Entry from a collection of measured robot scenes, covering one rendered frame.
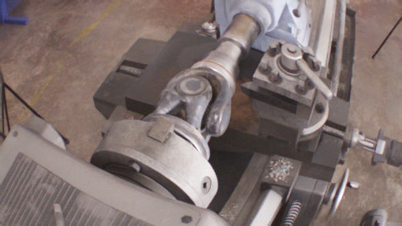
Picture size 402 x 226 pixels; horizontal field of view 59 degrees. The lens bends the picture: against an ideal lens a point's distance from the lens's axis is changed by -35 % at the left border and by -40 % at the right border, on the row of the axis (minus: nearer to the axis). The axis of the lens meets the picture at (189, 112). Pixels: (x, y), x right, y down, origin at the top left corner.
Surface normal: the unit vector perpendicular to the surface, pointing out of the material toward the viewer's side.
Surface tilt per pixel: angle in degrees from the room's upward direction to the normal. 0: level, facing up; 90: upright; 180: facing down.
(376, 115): 0
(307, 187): 0
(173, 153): 27
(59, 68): 0
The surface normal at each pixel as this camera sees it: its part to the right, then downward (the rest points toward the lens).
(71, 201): -0.04, -0.70
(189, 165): 0.59, -0.32
